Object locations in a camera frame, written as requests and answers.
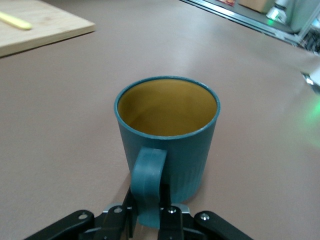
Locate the teal cup yellow inside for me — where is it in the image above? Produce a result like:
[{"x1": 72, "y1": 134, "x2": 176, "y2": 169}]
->
[{"x1": 114, "y1": 75, "x2": 221, "y2": 229}]

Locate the yellow plastic fork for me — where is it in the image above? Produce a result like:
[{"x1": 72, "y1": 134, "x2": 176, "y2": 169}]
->
[{"x1": 0, "y1": 11, "x2": 33, "y2": 31}]

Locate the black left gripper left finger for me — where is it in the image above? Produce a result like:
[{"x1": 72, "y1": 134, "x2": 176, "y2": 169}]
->
[{"x1": 24, "y1": 186, "x2": 138, "y2": 240}]

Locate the wooden cutting board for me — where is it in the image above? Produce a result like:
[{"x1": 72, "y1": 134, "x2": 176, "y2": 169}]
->
[{"x1": 0, "y1": 0, "x2": 97, "y2": 58}]

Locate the brown table cover mat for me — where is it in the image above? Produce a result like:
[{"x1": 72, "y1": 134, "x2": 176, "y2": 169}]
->
[{"x1": 0, "y1": 0, "x2": 320, "y2": 240}]

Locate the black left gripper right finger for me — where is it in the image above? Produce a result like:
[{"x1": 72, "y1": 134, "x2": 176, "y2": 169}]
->
[{"x1": 157, "y1": 183, "x2": 253, "y2": 240}]

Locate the aluminium table edge rail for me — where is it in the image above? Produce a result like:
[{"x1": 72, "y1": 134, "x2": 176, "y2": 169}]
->
[{"x1": 179, "y1": 0, "x2": 305, "y2": 47}]

